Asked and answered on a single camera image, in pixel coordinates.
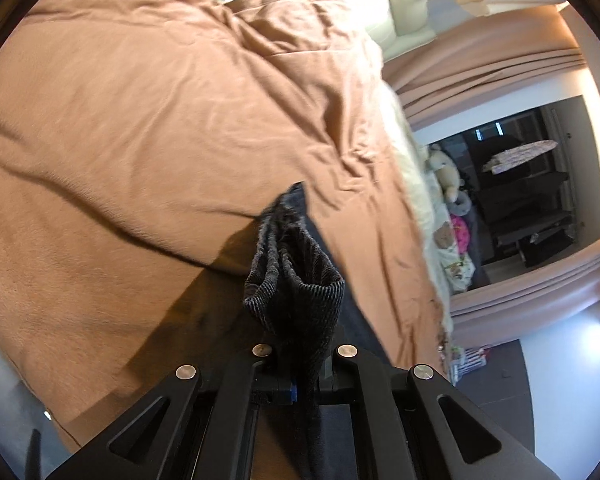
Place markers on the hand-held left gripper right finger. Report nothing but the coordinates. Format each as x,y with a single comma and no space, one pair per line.
330,380

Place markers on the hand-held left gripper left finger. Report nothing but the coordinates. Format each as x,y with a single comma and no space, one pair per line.
292,393

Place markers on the black pants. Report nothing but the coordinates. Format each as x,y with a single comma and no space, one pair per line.
300,300

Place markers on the pink striped bag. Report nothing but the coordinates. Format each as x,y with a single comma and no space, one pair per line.
472,357

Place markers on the bear print pillow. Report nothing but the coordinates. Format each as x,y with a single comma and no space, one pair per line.
455,270

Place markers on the pink cloth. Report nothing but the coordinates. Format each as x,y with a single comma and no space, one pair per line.
461,232

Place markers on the cream bed cover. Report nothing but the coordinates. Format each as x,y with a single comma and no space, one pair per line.
412,190

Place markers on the pink curtain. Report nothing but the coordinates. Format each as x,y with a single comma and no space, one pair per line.
480,70
530,295

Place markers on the grey plush toy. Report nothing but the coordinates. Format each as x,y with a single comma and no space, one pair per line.
462,205

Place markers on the beige plush toy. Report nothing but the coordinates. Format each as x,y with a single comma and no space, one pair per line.
447,175

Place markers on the hanging floral garment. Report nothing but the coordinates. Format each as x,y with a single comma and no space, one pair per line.
520,157

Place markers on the brown blanket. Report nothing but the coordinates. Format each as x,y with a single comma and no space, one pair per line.
130,135

